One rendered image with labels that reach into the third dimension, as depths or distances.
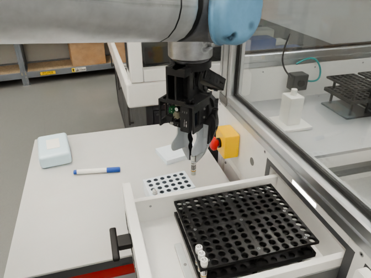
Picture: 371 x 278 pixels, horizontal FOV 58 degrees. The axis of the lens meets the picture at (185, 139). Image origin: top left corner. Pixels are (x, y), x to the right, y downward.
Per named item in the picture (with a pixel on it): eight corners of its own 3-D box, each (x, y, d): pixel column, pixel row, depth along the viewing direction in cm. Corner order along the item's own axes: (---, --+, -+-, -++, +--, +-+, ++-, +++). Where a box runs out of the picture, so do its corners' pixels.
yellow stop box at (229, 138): (221, 160, 93) (223, 137, 90) (212, 147, 99) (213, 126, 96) (238, 157, 94) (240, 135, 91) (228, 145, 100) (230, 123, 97)
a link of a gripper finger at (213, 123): (192, 141, 65) (191, 99, 61) (197, 137, 66) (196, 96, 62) (214, 146, 63) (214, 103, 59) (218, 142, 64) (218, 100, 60)
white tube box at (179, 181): (151, 209, 87) (150, 197, 85) (143, 190, 94) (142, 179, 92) (195, 198, 91) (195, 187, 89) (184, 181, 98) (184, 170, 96)
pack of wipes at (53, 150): (73, 163, 106) (70, 151, 104) (41, 170, 103) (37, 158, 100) (68, 142, 118) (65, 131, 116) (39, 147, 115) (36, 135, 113)
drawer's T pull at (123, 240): (113, 264, 55) (112, 258, 54) (109, 232, 61) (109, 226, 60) (134, 259, 56) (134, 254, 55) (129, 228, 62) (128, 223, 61)
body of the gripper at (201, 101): (158, 128, 60) (154, 62, 54) (182, 111, 67) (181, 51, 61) (195, 138, 57) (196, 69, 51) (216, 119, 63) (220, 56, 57)
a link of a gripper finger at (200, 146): (184, 172, 64) (181, 129, 60) (198, 158, 68) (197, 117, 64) (198, 176, 63) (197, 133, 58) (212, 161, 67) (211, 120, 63)
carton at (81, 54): (72, 67, 402) (68, 43, 389) (70, 60, 428) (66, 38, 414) (106, 63, 416) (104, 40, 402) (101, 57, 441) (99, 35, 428)
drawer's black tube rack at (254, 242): (199, 295, 57) (200, 269, 54) (174, 224, 72) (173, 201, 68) (312, 266, 62) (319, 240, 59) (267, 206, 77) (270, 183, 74)
